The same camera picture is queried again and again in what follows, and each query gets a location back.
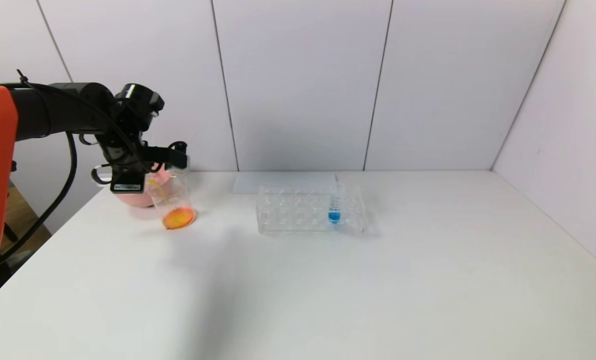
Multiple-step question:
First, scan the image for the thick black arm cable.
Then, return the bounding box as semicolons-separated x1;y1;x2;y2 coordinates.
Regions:
0;131;78;268

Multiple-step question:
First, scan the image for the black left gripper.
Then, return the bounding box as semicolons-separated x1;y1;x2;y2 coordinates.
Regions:
101;145;146;194

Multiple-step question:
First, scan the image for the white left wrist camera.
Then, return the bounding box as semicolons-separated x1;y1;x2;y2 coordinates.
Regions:
167;147;191;173

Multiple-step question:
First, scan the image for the test tube with blue pigment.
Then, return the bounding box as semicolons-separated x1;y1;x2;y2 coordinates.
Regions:
328;179;343;225

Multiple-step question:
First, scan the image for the clear acrylic test tube rack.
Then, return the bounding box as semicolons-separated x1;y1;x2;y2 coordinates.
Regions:
257;184;379;237

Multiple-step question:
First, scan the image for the clear glass beaker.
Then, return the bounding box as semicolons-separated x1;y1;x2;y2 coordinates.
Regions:
147;175;197;231

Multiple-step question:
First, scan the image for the white paper sheet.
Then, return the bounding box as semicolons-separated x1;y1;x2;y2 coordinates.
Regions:
234;173;339;195

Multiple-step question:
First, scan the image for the pink plastic bowl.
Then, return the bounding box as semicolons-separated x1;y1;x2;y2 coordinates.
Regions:
114;165;175;208

